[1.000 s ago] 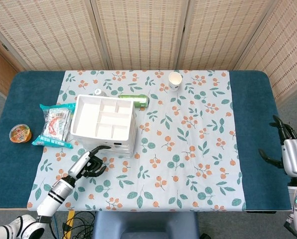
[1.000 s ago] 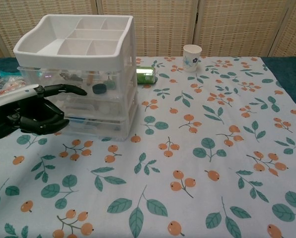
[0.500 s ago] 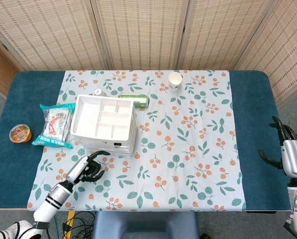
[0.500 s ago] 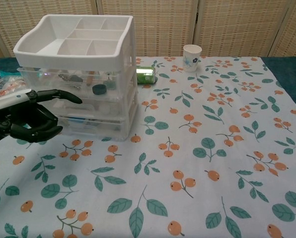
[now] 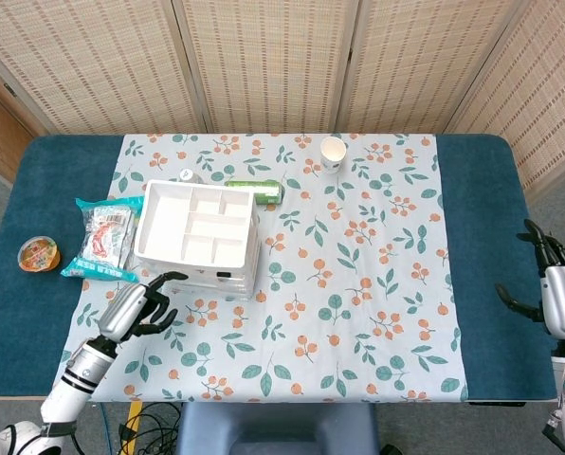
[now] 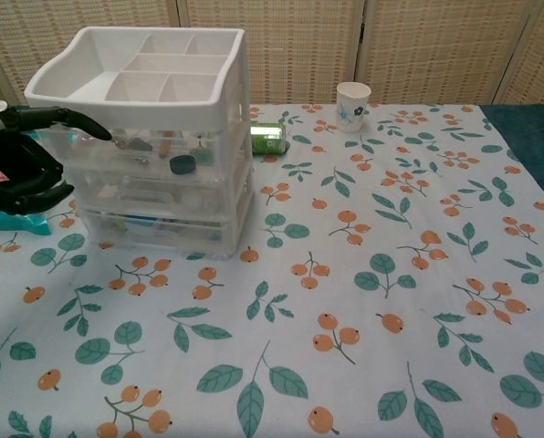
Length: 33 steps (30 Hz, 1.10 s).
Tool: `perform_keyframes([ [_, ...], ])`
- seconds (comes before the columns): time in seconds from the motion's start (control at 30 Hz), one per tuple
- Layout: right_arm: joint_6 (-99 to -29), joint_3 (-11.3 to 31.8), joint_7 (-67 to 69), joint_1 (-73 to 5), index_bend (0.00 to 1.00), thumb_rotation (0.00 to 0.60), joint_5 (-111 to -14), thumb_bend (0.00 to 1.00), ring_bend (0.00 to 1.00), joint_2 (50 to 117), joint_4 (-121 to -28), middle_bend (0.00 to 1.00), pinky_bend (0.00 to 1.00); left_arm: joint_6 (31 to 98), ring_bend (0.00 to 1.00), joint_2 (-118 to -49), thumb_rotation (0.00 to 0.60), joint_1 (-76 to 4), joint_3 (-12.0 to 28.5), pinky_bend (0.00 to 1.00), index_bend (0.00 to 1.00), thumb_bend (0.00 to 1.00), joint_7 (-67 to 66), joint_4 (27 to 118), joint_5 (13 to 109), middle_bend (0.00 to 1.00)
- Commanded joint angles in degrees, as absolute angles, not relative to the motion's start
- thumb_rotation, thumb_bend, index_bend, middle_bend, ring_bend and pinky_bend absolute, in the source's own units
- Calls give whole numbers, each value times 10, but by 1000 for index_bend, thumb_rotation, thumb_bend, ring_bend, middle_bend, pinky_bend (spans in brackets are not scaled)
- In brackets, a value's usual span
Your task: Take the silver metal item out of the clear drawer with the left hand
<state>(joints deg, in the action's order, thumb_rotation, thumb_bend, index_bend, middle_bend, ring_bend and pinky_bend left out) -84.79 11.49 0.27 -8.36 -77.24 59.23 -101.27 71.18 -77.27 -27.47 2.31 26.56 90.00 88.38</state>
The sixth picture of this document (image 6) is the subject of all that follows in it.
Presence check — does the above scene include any bamboo folding screen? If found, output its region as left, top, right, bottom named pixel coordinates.
left=0, top=0, right=544, bottom=110

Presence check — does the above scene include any small wooden handle hammer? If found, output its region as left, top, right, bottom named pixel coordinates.
left=157, top=130, right=175, bottom=160

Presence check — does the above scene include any clear plastic storage container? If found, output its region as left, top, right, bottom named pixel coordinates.
left=80, top=207, right=237, bottom=259

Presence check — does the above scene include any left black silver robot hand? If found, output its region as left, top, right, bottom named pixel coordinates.
left=0, top=100, right=113, bottom=215

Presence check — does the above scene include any flower print paper cup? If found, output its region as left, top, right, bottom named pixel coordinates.
left=336, top=81, right=372, bottom=133

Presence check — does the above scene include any dark round cap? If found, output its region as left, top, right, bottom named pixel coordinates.
left=169, top=154, right=198, bottom=175

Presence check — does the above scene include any metal chain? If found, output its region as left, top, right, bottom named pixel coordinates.
left=111, top=130, right=154, bottom=163

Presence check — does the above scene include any green drink can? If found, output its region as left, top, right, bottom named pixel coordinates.
left=249, top=120, right=291, bottom=156

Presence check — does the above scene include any white plastic drawer organizer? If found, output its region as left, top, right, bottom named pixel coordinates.
left=24, top=26, right=256, bottom=262

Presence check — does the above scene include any clear drawer with hammer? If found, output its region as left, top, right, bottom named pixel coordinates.
left=38, top=122, right=248, bottom=182

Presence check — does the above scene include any fruit leaf print tablecloth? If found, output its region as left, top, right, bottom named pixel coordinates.
left=0, top=103, right=544, bottom=438

